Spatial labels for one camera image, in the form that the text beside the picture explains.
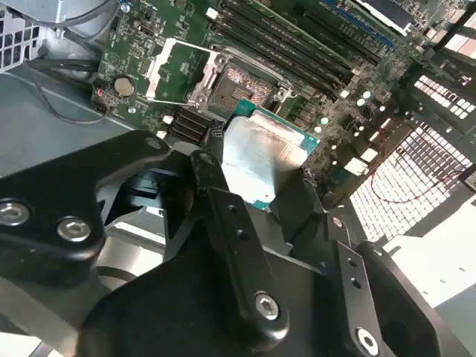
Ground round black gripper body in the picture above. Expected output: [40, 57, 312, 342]
[76, 163, 349, 357]

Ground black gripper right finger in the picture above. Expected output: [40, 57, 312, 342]
[274, 167, 472, 357]

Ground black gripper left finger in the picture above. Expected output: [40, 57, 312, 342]
[0, 124, 292, 353]

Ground silver CPU green edge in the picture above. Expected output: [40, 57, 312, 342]
[221, 98, 321, 213]

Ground metal socket cover frame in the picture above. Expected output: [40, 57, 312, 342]
[146, 38, 224, 107]

